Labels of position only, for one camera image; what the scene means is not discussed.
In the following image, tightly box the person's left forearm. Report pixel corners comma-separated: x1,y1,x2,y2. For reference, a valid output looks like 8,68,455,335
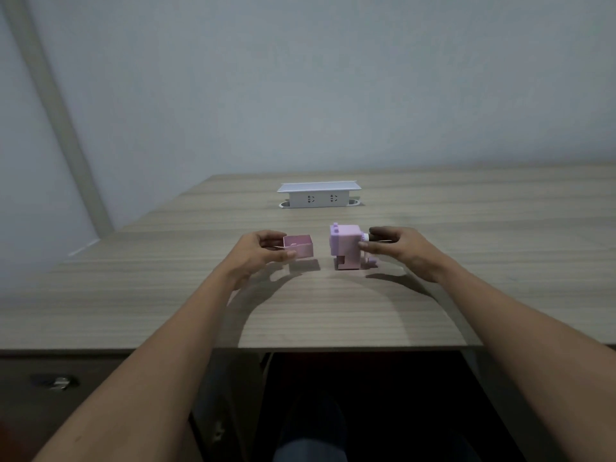
32,262,251,462

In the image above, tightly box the person's leg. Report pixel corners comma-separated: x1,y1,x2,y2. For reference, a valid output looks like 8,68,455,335
272,393,349,462

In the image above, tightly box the person's left hand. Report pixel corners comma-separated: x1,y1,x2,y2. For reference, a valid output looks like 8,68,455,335
225,230,297,290

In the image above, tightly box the brown drawer cabinet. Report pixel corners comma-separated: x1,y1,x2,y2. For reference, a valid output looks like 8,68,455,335
0,350,272,462

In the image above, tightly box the silver cabinet lock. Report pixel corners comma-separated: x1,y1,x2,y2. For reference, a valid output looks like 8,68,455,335
31,374,79,391

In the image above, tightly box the person's right forearm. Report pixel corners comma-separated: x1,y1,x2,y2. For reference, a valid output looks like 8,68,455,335
430,255,616,462

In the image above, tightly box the pink sharpener drawer tray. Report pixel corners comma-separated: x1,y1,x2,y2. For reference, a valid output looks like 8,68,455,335
282,234,315,260

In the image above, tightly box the pink crank pencil sharpener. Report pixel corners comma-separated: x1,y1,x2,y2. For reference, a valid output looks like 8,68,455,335
329,223,379,271

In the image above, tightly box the white desk power socket box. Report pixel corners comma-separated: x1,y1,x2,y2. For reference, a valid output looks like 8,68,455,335
276,181,363,209

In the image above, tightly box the person's right hand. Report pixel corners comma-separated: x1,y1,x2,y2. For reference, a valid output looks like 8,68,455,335
358,226,449,284

